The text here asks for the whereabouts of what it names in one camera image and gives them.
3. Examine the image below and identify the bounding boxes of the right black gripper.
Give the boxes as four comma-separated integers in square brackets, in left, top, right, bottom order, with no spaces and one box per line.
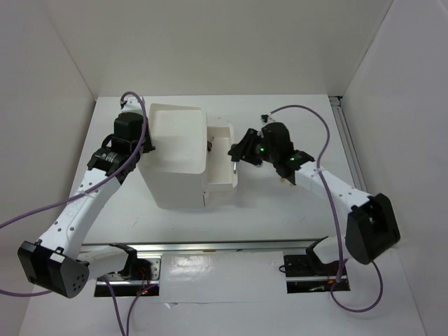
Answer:
[228,127,279,165]

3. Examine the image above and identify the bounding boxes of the white drawer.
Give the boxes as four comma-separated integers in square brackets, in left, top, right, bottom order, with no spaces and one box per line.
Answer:
[205,123,238,193]

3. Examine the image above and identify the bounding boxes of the white drawer cabinet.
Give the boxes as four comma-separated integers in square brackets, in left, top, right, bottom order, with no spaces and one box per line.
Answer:
[138,104,207,209]

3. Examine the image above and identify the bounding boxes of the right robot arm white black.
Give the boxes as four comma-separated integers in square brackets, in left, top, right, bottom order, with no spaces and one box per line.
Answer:
[228,122,400,274]

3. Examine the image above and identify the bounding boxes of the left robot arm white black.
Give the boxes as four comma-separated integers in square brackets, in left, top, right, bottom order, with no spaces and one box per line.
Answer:
[17,93,155,298]

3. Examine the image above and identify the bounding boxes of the yellow handled pliers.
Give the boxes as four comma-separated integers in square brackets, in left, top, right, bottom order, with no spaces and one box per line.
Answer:
[280,178,293,186]

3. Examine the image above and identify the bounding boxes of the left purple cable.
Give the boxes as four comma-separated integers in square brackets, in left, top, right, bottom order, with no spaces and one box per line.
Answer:
[0,90,153,336]

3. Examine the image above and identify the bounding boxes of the aluminium front rail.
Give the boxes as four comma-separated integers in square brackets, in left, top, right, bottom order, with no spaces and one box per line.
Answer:
[80,238,316,255]

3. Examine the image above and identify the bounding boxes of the aluminium side rail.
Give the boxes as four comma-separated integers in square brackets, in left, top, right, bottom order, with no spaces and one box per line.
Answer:
[328,96,367,191]

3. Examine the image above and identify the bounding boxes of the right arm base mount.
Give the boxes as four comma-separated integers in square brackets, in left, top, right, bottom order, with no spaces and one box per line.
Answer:
[278,248,350,294]

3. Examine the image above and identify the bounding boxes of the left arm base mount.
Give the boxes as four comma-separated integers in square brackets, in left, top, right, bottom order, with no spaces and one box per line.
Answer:
[104,254,162,298]

